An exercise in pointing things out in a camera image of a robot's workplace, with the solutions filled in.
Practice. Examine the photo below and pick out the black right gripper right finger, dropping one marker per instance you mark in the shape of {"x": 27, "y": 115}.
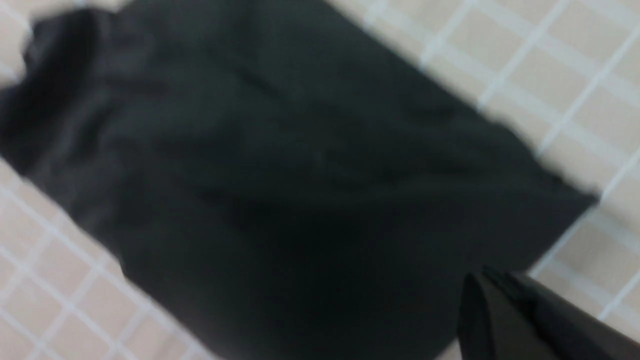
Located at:
{"x": 571, "y": 332}

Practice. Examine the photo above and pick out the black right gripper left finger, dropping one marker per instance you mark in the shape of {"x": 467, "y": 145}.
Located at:
{"x": 495, "y": 320}

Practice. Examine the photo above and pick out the gray long-sleeve top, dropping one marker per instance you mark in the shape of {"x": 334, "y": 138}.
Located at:
{"x": 278, "y": 180}

